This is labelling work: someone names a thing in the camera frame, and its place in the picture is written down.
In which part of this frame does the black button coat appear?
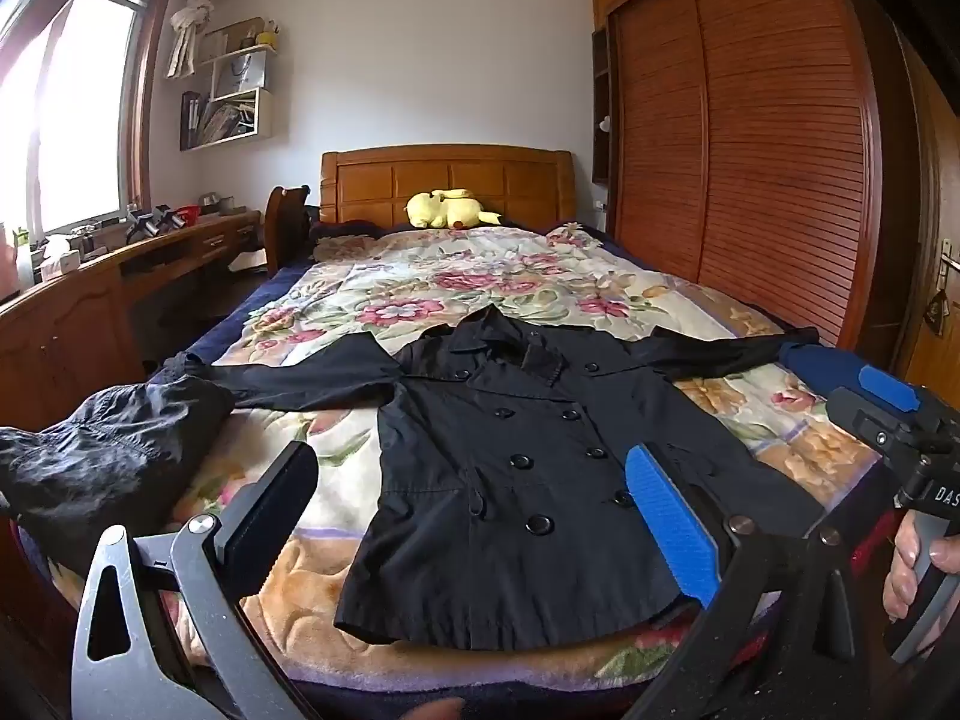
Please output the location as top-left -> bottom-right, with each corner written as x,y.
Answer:
161,306 -> 824,652

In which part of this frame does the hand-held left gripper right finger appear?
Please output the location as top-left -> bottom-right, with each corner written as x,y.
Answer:
622,442 -> 863,720

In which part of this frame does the wooden chair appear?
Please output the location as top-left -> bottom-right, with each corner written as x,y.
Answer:
264,184 -> 313,275

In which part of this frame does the black folded garment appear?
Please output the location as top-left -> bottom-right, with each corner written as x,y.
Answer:
0,377 -> 236,580

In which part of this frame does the yellow plush toy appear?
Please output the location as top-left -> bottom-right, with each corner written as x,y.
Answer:
406,187 -> 504,230

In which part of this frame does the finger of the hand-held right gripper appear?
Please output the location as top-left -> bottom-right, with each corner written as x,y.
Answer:
780,343 -> 912,412
827,364 -> 935,460

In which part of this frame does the white tissue box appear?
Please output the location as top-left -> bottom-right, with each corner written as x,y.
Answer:
36,235 -> 82,277

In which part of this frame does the wooden desk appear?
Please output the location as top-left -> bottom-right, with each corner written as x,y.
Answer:
0,208 -> 265,421

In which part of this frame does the window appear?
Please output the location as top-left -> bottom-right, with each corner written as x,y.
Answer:
0,0 -> 162,248

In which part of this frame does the wooden headboard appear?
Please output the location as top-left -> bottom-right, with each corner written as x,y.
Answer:
0,145 -> 893,720

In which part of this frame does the white paper bag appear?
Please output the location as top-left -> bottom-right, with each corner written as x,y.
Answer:
228,52 -> 268,92

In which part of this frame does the wooden slatted wardrobe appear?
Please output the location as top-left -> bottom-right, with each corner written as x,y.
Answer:
589,0 -> 887,352

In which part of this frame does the wooden door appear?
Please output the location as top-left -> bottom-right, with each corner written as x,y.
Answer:
896,37 -> 960,391

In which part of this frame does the floral blanket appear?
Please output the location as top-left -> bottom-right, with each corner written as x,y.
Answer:
45,223 -> 884,682

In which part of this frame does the white wall shelf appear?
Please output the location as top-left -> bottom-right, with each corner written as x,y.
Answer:
179,41 -> 279,152

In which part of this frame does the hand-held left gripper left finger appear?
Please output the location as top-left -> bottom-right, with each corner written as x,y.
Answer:
71,441 -> 322,720

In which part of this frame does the person's right hand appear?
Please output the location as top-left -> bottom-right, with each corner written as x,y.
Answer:
883,517 -> 960,620

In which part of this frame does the tied cream curtain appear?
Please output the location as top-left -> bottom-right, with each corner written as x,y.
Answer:
164,0 -> 230,80

